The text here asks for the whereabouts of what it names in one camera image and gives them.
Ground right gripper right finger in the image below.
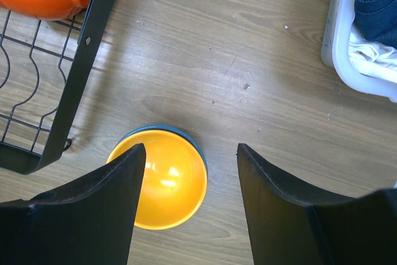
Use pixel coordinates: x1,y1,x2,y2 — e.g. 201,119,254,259
237,143,396,264

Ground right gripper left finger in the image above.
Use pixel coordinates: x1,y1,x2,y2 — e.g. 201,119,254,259
1,144,146,264

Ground yellow orange bowl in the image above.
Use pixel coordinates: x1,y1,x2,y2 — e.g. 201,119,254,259
107,130,208,230

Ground blue bowl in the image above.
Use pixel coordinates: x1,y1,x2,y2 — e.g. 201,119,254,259
116,124,208,171

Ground white plastic basket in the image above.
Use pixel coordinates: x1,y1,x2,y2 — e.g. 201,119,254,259
321,0,396,102

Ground white cloth in basket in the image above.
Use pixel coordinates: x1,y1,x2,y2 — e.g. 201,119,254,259
348,25,396,83

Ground dark blue jeans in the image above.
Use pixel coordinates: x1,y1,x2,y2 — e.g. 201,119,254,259
354,0,396,48

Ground black wire dish rack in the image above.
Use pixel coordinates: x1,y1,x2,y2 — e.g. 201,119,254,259
1,0,115,174

